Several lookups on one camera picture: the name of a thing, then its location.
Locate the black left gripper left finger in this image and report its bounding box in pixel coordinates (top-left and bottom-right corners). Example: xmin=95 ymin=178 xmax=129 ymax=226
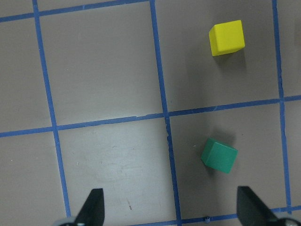
xmin=74 ymin=188 xmax=105 ymax=226

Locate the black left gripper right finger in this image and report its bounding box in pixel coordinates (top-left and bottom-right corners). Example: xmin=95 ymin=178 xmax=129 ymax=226
xmin=237 ymin=186 xmax=284 ymax=226

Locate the green wooden cube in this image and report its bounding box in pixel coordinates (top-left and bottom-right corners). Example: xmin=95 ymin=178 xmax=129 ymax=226
xmin=201 ymin=137 xmax=238 ymax=174

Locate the yellow wooden cube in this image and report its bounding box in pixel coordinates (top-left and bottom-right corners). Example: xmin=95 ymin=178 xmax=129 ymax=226
xmin=209 ymin=20 xmax=245 ymax=57

